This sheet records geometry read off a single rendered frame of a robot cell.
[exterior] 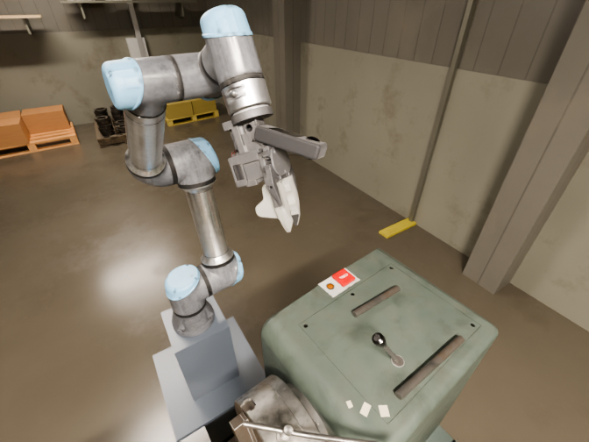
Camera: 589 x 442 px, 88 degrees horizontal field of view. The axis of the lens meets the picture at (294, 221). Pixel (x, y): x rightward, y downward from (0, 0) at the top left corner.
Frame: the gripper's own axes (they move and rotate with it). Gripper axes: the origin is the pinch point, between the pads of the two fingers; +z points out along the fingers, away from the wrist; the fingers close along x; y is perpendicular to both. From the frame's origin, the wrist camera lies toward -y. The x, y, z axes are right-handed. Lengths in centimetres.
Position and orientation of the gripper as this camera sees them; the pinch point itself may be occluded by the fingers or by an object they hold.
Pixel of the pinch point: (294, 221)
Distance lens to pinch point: 55.4
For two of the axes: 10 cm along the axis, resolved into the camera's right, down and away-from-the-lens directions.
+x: -3.4, 3.1, -8.9
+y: -9.0, 1.7, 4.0
